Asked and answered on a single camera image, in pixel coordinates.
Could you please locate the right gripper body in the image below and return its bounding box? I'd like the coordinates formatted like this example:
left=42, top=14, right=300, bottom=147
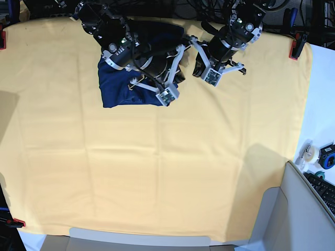
left=128, top=44, right=191, bottom=92

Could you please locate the red clamp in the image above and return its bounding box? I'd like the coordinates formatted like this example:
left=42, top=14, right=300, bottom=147
left=1, top=218, right=26, bottom=228
left=288, top=32, right=308, bottom=61
left=0, top=23, right=6, bottom=50

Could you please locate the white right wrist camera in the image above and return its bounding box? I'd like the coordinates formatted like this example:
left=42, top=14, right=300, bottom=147
left=155, top=84, right=180, bottom=107

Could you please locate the yellow table cloth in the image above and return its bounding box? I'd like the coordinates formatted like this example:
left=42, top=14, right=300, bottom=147
left=1, top=18, right=313, bottom=242

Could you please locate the clear tape roll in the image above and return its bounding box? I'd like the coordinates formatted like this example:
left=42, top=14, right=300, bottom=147
left=295, top=140, right=321, bottom=167

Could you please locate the red clamp lower left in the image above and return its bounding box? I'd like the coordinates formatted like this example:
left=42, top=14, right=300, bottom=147
left=1, top=218, right=26, bottom=228

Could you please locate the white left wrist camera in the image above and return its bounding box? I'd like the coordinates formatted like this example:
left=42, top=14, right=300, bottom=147
left=202, top=68, right=222, bottom=87

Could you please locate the blue long-sleeve shirt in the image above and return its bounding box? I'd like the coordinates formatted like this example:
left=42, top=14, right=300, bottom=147
left=97, top=21, right=187, bottom=108

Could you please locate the white partition panel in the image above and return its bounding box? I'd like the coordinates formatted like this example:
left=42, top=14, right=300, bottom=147
left=246, top=162, right=334, bottom=250

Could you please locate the red clamp upper right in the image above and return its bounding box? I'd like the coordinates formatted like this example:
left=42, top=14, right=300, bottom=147
left=288, top=32, right=308, bottom=61

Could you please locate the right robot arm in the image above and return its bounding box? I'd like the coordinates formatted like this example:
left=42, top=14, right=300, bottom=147
left=73, top=1, right=187, bottom=91

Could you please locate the green tape roll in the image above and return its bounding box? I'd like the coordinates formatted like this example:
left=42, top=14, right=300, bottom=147
left=315, top=171, right=325, bottom=180

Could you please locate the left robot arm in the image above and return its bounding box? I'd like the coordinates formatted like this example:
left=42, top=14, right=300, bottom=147
left=189, top=1, right=266, bottom=80

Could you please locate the blue tape measure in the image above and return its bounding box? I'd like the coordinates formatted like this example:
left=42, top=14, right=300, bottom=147
left=318, top=143, right=335, bottom=169

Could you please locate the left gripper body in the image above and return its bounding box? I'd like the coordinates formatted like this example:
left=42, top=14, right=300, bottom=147
left=188, top=36, right=246, bottom=76

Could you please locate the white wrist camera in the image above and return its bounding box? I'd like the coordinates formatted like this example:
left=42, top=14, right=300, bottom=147
left=155, top=84, right=180, bottom=107
left=202, top=68, right=222, bottom=87

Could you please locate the black keyboard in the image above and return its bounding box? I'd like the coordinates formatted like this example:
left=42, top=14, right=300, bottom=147
left=304, top=173, right=335, bottom=215

